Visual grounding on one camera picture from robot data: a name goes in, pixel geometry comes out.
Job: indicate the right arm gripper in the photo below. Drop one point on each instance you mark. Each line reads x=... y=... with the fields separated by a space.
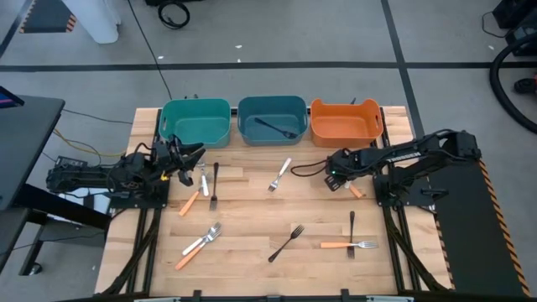
x=348 y=164

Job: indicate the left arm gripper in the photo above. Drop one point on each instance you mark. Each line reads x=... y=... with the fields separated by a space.
x=172 y=159

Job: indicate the black fork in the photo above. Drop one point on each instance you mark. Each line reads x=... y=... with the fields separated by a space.
x=272 y=128
x=214 y=184
x=351 y=228
x=285 y=245

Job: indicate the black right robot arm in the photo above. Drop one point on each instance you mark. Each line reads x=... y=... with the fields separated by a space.
x=403 y=157

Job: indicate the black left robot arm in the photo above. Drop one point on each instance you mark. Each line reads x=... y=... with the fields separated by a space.
x=84 y=176

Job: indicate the green plastic bin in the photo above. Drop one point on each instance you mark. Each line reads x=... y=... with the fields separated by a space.
x=195 y=126

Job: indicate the orange plastic bin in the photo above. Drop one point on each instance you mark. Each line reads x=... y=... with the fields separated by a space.
x=346 y=128

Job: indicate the dark teal plastic bin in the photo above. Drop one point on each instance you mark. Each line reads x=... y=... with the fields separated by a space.
x=272 y=111

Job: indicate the white box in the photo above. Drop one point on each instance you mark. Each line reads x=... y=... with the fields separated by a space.
x=96 y=205

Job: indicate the black power brick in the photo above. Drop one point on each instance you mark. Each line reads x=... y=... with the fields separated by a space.
x=71 y=162

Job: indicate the black mat with hazard stripes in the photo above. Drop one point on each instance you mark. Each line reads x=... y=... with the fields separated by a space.
x=474 y=243

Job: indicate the black desk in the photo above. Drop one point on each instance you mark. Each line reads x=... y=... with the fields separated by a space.
x=25 y=142

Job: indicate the white pillar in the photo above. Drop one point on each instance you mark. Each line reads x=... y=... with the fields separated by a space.
x=94 y=21

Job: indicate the desk caster wheel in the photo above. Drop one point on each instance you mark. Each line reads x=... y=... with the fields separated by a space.
x=35 y=268

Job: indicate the laptop screen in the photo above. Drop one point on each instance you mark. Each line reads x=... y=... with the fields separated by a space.
x=8 y=100

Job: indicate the small dark hazard-striped mat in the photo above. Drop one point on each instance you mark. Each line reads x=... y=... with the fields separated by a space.
x=46 y=17

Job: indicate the black and red caster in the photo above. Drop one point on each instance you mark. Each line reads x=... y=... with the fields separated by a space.
x=524 y=86

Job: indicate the black equipment case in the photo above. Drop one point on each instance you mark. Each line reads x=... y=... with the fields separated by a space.
x=516 y=12

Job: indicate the black table edge bracket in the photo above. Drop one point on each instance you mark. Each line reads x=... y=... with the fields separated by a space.
x=196 y=295
x=345 y=294

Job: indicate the black aluminium table frame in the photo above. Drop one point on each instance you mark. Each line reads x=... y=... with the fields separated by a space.
x=310 y=299

